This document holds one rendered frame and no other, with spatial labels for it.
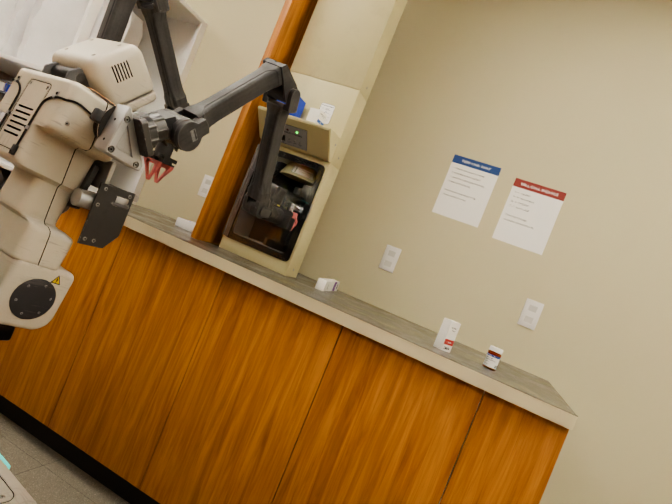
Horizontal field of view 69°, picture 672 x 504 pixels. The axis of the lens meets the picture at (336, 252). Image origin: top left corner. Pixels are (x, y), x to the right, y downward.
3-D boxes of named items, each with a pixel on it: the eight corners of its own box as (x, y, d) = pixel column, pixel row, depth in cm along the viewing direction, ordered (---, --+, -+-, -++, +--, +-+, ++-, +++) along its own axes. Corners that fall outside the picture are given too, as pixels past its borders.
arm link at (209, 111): (272, 47, 143) (298, 57, 139) (277, 90, 153) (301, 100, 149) (146, 116, 120) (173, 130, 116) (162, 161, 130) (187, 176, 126)
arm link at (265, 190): (264, 78, 147) (291, 89, 142) (277, 80, 151) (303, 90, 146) (236, 209, 164) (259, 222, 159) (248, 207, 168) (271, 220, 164)
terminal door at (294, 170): (224, 235, 199) (261, 144, 199) (287, 263, 189) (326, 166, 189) (223, 235, 198) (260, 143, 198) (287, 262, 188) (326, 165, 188)
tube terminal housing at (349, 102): (247, 253, 223) (310, 96, 223) (308, 280, 213) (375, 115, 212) (218, 246, 199) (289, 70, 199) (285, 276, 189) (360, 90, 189)
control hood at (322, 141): (261, 139, 199) (270, 116, 199) (331, 162, 189) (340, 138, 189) (248, 129, 188) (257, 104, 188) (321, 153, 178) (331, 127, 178)
